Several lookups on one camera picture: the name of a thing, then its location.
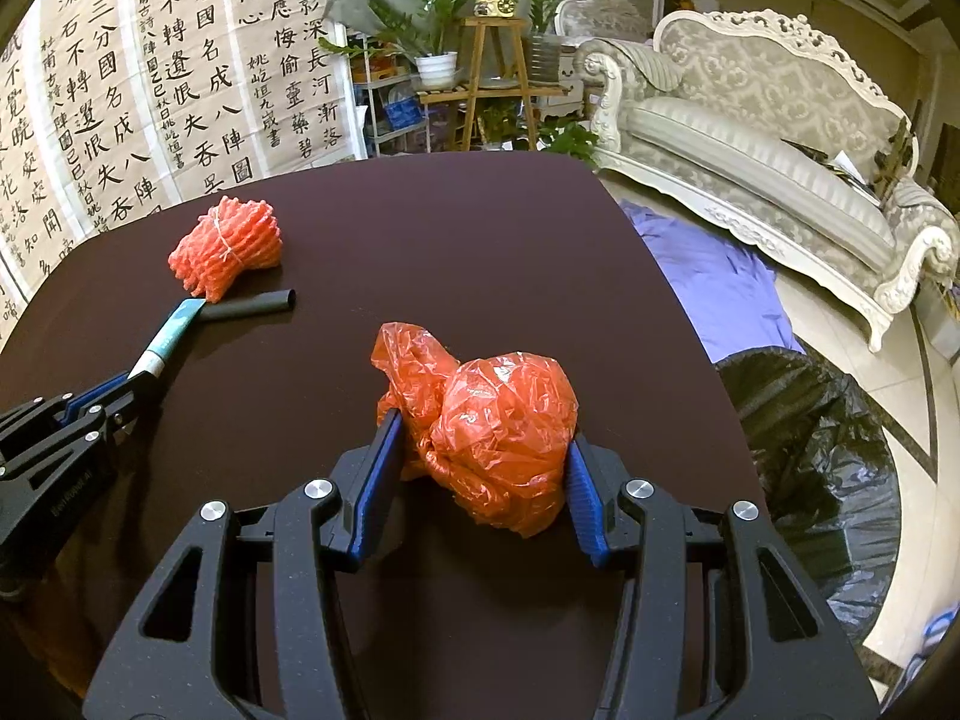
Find row of calligraphy sheets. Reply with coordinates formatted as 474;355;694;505
0;0;361;331

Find black plastic tube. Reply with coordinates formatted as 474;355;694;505
199;287;297;323

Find plant in glass vase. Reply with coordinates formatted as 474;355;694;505
517;0;593;83

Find red plastic bag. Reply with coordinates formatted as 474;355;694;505
373;321;580;539

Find ornate grey sofa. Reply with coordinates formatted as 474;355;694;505
574;9;960;353

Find blue slipper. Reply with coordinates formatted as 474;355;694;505
896;611;950;691

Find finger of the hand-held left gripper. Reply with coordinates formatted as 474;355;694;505
0;379;164;485
0;371;128;458

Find wooden model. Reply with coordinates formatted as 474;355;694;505
874;101;920;203

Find purple cloth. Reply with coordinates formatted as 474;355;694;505
619;199;807;365

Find papers on sofa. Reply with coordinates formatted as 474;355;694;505
780;136;882;200

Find ornate grey armchair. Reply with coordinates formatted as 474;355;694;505
555;0;653;46

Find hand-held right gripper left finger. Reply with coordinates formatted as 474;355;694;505
82;411;410;720

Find metal wire rack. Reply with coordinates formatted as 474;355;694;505
352;34;436;158

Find wooden plant stand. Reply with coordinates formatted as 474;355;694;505
416;15;571;152

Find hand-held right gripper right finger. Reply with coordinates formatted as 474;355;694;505
568;431;878;720

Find small green floor plant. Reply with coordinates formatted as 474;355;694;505
536;116;601;166

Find trash bin with black liner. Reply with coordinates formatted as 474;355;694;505
714;347;901;646

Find red foam fruit net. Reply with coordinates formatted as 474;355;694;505
167;195;284;297

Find blue squeeze tube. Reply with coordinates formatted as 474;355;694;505
126;298;207;382

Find plant in white pot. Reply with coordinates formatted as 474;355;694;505
319;0;462;89

